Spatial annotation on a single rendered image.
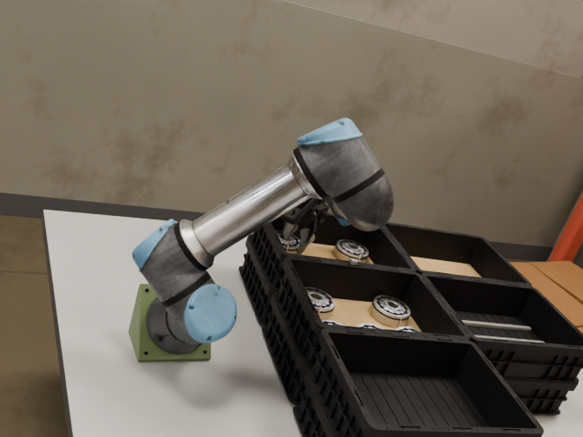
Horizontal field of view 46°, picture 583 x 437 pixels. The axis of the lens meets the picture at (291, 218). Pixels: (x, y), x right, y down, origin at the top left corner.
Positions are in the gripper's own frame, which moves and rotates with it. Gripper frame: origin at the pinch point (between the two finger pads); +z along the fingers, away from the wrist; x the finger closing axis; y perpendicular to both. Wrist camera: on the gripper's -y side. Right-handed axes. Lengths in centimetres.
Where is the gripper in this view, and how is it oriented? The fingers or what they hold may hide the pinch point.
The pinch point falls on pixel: (291, 247)
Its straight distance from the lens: 194.2
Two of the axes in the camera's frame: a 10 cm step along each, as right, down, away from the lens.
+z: -2.8, 8.7, 3.9
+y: 5.6, -1.8, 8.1
